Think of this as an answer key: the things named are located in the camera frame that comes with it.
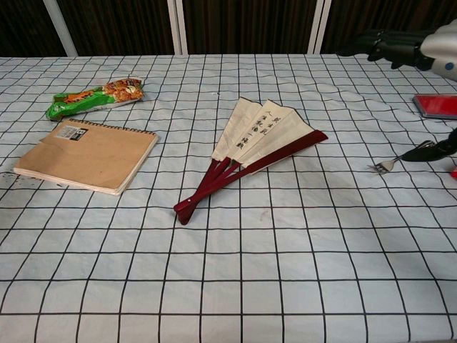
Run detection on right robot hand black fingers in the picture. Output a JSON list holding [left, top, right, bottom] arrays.
[[351, 24, 457, 162]]

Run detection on paper folding fan red ribs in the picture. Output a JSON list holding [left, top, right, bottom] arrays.
[[174, 96, 328, 226]]

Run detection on red ink pad grey case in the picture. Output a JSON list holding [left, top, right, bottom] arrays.
[[412, 94, 457, 120]]

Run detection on small metal fork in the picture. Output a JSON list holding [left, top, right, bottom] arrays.
[[367, 140, 435, 175]]

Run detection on white black-grid tablecloth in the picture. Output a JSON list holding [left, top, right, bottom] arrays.
[[0, 53, 457, 343]]

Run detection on green orange snack bag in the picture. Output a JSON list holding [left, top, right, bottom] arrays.
[[45, 75, 146, 122]]

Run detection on brown kraft spiral notebook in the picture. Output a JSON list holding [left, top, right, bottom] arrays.
[[13, 119, 159, 197]]

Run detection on white double partition frame post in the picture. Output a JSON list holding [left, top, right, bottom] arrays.
[[166, 0, 189, 56]]

